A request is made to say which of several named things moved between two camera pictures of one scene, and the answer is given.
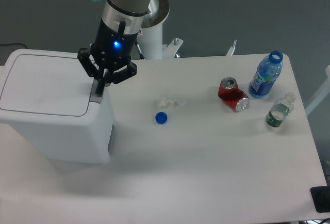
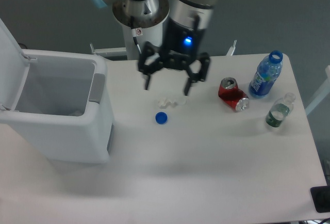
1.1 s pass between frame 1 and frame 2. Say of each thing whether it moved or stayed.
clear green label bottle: stayed
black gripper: moved
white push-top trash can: stayed
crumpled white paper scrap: stayed
